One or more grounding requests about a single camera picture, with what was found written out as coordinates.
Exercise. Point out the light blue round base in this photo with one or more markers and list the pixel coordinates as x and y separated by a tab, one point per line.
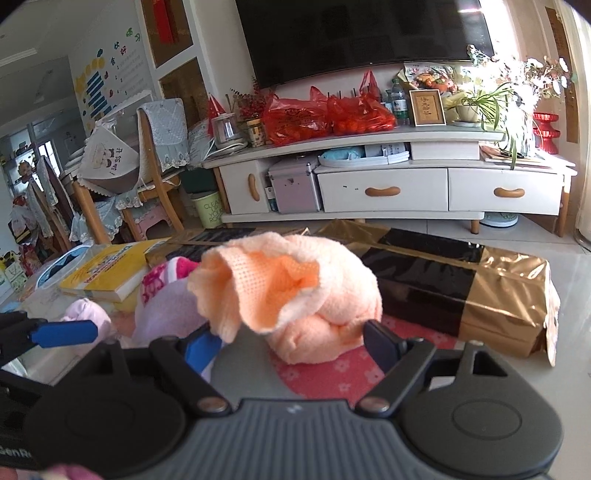
498	220

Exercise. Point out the white TV cabinet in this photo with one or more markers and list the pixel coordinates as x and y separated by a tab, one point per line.
383	189

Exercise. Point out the white box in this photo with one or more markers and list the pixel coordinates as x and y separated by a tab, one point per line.
443	149

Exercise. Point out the green water bottle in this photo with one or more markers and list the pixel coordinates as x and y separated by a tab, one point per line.
400	104

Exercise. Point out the wall chart poster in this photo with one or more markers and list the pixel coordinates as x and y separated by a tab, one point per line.
111	78

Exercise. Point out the grey lace chair cover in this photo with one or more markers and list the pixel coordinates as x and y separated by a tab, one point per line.
164	134

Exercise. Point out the lavender sock roll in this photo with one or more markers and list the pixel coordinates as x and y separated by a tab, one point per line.
171	318

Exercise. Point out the peach orange towel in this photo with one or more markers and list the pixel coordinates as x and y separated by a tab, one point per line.
300	304

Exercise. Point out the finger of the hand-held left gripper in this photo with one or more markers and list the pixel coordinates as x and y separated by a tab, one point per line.
64	333

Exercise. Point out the glass jar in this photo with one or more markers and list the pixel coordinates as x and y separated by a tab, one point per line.
255	133

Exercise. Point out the gold black package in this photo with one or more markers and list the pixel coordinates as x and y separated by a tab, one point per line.
461	286

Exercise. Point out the pale pink sock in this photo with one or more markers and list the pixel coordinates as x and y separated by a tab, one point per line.
87	318

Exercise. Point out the pink stool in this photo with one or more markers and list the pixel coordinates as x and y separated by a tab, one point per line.
147	221

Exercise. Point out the dark green box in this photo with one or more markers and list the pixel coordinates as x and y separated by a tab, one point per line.
198	181

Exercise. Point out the printed food packet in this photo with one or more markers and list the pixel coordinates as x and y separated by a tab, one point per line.
429	78

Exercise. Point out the potted spider plant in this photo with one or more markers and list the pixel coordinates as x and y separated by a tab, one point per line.
471	110

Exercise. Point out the red stand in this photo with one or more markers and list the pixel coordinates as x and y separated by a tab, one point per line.
546	134

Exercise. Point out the yellow book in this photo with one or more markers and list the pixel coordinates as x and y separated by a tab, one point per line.
101	272

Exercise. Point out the white paper stack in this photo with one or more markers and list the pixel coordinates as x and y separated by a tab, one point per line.
388	152

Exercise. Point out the light green trash bin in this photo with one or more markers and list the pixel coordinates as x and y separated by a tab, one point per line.
208	211

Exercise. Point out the blue white pack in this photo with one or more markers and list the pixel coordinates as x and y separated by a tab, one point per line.
64	265

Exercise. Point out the white cartoon print cloth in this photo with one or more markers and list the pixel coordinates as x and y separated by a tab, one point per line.
108	159

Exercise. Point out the red bag of oranges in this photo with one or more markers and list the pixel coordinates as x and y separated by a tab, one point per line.
362	115

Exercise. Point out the light blue packet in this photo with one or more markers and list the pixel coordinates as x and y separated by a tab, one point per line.
341	154

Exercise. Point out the flat books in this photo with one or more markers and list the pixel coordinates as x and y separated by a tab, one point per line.
508	154

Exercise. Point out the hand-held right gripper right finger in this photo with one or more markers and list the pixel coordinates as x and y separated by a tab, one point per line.
381	344

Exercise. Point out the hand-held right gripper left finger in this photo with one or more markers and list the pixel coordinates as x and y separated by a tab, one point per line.
203	348

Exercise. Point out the small red flag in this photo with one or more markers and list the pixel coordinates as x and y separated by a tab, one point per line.
215	110

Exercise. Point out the hanging clothes rack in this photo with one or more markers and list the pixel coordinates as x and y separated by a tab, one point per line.
44	203

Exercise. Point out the white printed desktop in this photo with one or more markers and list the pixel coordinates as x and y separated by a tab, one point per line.
508	397

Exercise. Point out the wooden chair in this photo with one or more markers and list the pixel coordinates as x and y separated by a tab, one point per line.
159	194

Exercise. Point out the black television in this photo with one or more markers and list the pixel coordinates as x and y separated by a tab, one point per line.
364	37

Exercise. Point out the silver metal case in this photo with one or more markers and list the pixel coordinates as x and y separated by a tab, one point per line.
295	187

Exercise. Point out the gold picture frame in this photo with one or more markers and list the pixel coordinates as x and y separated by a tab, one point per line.
428	107

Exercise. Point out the red berry branches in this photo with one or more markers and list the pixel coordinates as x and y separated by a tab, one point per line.
251	99

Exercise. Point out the glass electric kettle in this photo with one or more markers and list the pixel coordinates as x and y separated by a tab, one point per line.
226	131

